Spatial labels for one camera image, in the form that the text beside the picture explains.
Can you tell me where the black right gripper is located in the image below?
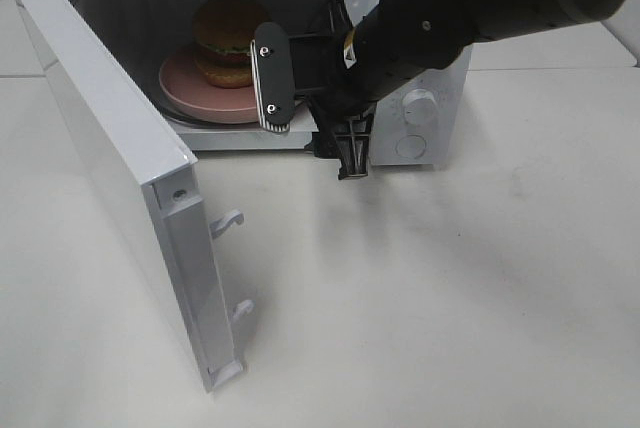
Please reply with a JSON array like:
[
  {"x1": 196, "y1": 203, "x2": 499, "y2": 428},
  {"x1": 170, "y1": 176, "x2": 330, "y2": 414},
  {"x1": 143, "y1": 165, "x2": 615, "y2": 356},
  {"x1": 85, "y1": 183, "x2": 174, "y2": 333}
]
[{"x1": 289, "y1": 0, "x2": 380, "y2": 180}]

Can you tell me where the round white door button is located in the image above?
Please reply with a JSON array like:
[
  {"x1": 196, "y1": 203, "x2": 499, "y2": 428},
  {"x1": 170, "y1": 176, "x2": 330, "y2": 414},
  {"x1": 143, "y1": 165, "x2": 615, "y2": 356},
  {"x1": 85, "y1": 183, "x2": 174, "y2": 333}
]
[{"x1": 395, "y1": 135, "x2": 427, "y2": 160}]

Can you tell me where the toy burger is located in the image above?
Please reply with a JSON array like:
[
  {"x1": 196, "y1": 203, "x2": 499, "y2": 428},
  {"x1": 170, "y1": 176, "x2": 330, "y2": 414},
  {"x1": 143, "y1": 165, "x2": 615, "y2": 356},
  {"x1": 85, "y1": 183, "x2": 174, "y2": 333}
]
[{"x1": 192, "y1": 0, "x2": 271, "y2": 89}]

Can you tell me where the pink round plate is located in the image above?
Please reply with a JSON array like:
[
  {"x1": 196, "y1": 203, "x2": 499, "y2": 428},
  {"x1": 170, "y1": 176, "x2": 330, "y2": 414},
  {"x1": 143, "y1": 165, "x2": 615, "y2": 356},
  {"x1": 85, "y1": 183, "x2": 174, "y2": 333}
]
[{"x1": 158, "y1": 45, "x2": 258, "y2": 124}]

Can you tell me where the white microwave door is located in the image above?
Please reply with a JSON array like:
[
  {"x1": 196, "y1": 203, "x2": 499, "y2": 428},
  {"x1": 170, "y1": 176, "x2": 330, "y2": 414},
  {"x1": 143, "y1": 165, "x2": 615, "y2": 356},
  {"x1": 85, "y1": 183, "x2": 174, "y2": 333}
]
[{"x1": 15, "y1": 0, "x2": 253, "y2": 391}]

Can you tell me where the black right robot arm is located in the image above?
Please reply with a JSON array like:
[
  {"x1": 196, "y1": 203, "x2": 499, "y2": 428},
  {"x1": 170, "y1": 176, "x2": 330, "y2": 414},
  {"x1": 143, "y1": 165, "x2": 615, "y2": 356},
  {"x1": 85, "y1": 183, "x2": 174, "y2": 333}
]
[{"x1": 291, "y1": 0, "x2": 625, "y2": 179}]

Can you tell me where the lower white dial knob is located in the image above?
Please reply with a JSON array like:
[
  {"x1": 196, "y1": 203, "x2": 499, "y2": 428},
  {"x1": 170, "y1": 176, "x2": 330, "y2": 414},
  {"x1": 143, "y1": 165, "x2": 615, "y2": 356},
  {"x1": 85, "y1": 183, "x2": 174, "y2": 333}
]
[{"x1": 401, "y1": 89, "x2": 438, "y2": 126}]

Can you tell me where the glass microwave turntable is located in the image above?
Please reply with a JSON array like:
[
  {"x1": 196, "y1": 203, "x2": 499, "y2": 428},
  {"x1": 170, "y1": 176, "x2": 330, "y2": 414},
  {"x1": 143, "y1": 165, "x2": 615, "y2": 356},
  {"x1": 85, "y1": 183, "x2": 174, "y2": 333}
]
[{"x1": 162, "y1": 108, "x2": 317, "y2": 132}]

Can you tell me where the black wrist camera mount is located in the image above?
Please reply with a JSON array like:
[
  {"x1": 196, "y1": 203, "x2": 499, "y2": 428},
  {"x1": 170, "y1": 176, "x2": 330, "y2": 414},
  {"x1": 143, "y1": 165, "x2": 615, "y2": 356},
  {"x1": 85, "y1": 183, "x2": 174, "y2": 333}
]
[{"x1": 250, "y1": 22, "x2": 296, "y2": 134}]

